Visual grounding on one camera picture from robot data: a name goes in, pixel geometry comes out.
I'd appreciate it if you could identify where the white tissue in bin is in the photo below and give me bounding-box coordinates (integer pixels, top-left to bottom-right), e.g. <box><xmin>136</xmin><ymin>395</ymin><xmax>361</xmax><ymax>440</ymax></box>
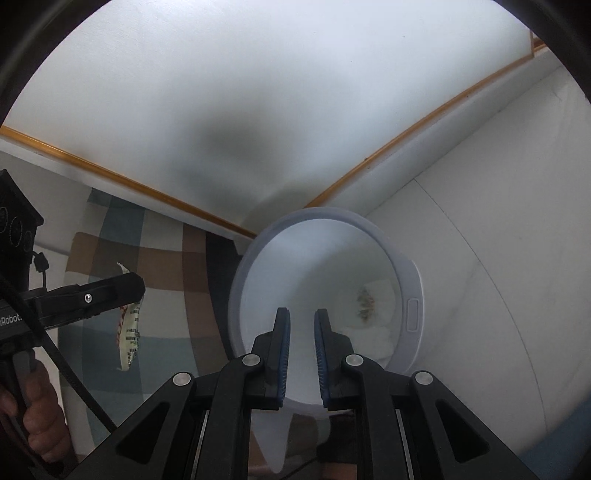
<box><xmin>334</xmin><ymin>279</ymin><xmax>397</xmax><ymax>361</ymax></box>

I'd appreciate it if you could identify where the checkered tablecloth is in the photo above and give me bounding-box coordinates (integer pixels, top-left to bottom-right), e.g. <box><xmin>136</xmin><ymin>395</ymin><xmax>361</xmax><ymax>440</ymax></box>
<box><xmin>59</xmin><ymin>187</ymin><xmax>334</xmax><ymax>476</ymax></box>

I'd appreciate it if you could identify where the yellow snack wrapper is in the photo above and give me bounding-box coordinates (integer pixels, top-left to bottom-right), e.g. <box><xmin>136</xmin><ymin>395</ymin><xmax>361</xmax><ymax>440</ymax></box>
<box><xmin>114</xmin><ymin>261</ymin><xmax>146</xmax><ymax>373</ymax></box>

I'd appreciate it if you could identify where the person's left hand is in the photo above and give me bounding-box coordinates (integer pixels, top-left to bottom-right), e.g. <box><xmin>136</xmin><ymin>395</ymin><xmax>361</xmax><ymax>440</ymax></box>
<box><xmin>23</xmin><ymin>360</ymin><xmax>72</xmax><ymax>463</ymax></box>

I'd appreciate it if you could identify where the white round trash bin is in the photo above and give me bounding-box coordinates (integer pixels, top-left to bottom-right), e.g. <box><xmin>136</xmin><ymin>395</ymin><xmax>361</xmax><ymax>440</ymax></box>
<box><xmin>228</xmin><ymin>207</ymin><xmax>425</xmax><ymax>418</ymax></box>

